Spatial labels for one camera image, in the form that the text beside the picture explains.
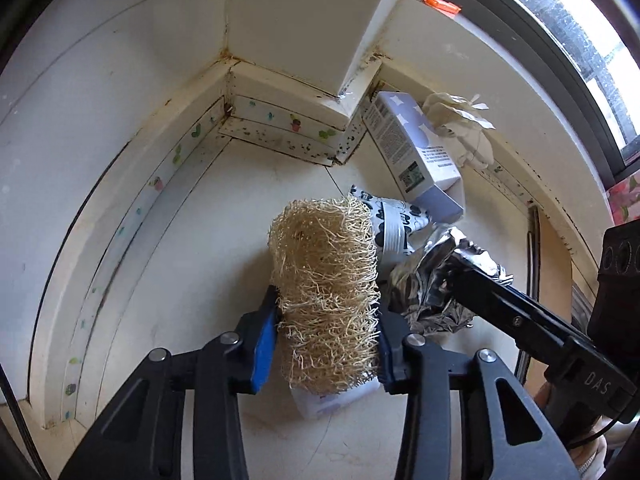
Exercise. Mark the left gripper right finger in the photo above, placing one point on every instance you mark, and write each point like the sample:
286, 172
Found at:
504, 434

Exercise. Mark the pink packet on sill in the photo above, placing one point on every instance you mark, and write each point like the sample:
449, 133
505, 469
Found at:
624, 199

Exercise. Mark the beige loofah sponge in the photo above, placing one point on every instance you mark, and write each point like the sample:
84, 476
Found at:
324, 266

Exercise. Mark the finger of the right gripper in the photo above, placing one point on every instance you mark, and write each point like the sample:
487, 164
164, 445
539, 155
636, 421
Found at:
535, 330

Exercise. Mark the black white patterned wrapper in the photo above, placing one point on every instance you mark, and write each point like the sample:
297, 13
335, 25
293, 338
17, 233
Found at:
393, 222

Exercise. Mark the silver foil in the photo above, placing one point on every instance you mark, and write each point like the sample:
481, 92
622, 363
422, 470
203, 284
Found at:
419, 289

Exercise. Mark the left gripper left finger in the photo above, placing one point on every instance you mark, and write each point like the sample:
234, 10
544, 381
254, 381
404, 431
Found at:
138, 434

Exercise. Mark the black window frame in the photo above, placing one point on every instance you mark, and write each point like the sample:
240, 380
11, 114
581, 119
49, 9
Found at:
585, 55

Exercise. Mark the crumpled white tissue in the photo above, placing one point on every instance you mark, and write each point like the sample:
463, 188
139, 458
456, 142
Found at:
461, 126

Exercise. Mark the orange plastic clip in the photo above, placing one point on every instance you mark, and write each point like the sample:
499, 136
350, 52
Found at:
443, 6

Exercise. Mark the small purple white box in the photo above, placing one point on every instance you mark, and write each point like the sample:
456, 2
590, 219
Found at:
422, 168

